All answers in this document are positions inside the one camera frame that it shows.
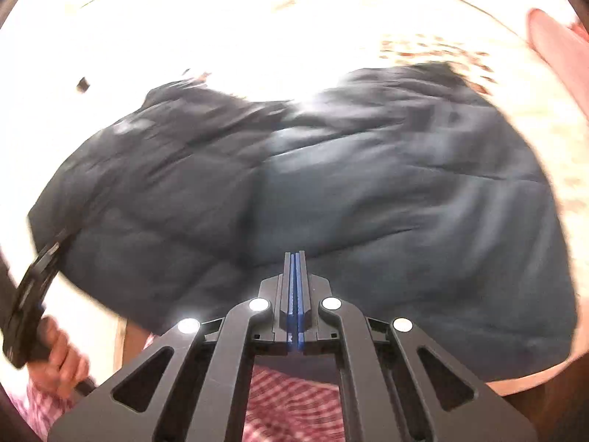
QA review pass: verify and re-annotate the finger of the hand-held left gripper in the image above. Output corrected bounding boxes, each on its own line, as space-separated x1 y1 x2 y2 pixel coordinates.
32 232 80 281

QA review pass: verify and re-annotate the dark teal quilted jacket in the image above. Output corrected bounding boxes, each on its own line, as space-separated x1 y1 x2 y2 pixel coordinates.
27 62 579 384

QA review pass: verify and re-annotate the pink striped quilt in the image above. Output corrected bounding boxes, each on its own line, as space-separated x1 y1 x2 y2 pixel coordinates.
527 7 589 64

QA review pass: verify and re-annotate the person's pink plaid clothing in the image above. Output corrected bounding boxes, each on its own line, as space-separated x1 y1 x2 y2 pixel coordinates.
142 331 347 442

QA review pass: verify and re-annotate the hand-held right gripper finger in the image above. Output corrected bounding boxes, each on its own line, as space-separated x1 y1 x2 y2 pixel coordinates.
295 251 539 442
48 252 296 442

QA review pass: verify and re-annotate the person's left forearm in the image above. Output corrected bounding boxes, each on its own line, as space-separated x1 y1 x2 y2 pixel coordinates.
19 376 78 441

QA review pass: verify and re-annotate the person's left hand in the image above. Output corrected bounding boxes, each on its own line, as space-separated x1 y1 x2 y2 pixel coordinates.
27 315 91 399

